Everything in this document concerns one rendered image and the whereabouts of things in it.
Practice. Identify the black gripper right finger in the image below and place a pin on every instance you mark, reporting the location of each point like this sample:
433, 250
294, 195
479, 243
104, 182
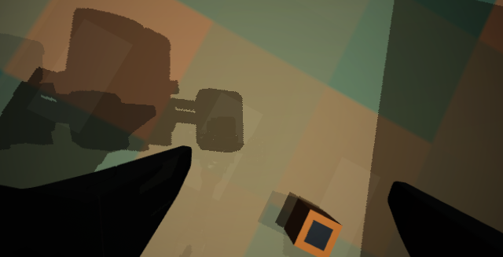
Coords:
430, 228

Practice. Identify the brown block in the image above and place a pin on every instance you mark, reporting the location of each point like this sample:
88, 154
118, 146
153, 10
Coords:
312, 229

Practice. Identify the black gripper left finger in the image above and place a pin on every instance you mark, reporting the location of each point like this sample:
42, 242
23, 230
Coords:
108, 213

